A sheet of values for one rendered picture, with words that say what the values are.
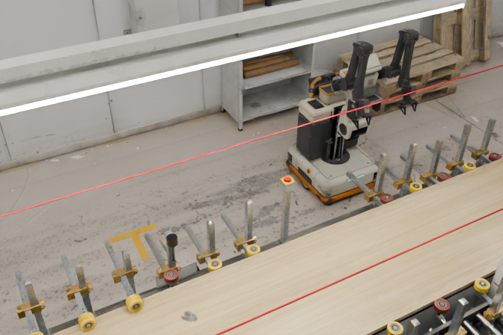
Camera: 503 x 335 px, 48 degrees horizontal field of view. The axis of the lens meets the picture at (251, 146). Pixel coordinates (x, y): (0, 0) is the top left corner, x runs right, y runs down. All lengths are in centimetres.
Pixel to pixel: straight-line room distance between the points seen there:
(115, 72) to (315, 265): 176
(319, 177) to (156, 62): 302
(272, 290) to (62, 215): 250
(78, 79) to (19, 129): 360
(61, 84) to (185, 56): 46
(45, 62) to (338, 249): 208
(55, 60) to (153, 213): 312
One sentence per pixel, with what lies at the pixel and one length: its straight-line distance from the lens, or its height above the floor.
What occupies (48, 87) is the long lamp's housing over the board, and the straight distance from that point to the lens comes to 205.
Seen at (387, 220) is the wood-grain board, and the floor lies 90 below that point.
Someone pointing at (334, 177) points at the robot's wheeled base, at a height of 28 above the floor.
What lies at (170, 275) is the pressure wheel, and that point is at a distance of 325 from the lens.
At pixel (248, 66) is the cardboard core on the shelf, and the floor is 59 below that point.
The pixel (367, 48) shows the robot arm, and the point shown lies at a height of 161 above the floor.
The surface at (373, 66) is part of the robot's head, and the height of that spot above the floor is 133.
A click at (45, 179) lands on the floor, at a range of 559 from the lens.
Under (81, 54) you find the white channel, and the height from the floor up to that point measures 245.
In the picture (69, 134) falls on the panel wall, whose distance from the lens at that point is 576.
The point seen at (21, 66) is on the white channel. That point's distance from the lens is 201.
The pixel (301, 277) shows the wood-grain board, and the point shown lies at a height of 90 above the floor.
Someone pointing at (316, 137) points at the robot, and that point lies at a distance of 492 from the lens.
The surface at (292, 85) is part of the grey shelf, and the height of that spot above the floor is 14.
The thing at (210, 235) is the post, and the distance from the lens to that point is 330.
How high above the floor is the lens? 333
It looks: 36 degrees down
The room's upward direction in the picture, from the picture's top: 1 degrees clockwise
